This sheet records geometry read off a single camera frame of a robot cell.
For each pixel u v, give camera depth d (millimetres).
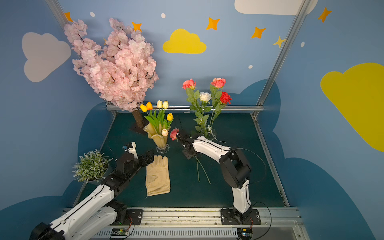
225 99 800
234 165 505
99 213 584
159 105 831
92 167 737
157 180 869
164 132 706
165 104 819
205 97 819
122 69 626
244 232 722
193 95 806
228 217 745
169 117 755
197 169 908
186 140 684
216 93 829
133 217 747
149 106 799
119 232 718
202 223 738
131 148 728
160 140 865
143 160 730
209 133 910
